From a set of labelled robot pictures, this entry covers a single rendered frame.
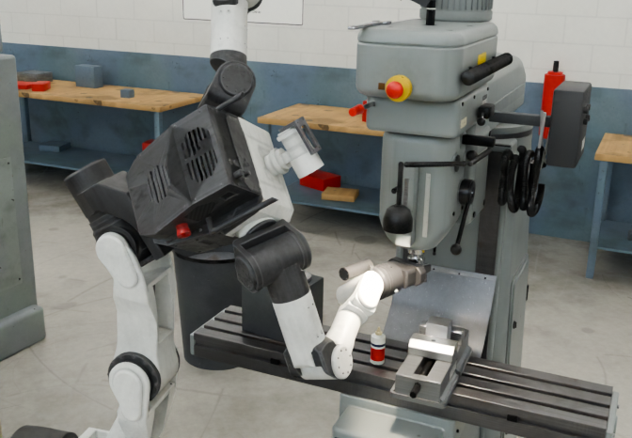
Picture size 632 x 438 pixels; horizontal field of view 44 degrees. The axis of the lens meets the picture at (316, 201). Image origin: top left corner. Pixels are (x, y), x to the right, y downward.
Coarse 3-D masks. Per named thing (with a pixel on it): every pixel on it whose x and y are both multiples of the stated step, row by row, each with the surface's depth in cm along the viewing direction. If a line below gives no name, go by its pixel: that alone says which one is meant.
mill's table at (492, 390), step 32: (224, 320) 250; (192, 352) 243; (224, 352) 238; (256, 352) 233; (352, 352) 230; (320, 384) 226; (352, 384) 222; (384, 384) 217; (480, 384) 214; (512, 384) 215; (544, 384) 214; (576, 384) 215; (448, 416) 212; (480, 416) 208; (512, 416) 204; (544, 416) 200; (576, 416) 200; (608, 416) 202
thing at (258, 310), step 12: (312, 276) 236; (264, 288) 234; (312, 288) 231; (252, 300) 237; (264, 300) 235; (252, 312) 238; (264, 312) 236; (252, 324) 240; (264, 324) 237; (276, 324) 234; (264, 336) 238; (276, 336) 236
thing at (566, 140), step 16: (560, 96) 209; (576, 96) 207; (560, 112) 210; (576, 112) 208; (560, 128) 211; (576, 128) 209; (560, 144) 212; (576, 144) 210; (560, 160) 213; (576, 160) 212
